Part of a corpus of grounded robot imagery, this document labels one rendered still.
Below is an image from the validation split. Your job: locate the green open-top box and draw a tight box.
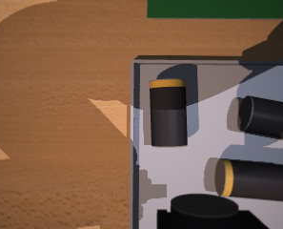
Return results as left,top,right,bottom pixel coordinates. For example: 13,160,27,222
147,0,283,20

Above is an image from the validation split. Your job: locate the black and orange battery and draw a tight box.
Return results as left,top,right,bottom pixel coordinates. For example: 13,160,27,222
237,95,283,138
214,159,283,201
150,78,188,148
171,194,239,229

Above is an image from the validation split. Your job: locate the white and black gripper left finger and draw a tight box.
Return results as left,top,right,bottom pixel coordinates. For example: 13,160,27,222
157,209,175,229

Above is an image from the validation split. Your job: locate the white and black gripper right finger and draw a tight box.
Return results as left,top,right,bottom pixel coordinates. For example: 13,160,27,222
239,210,269,229

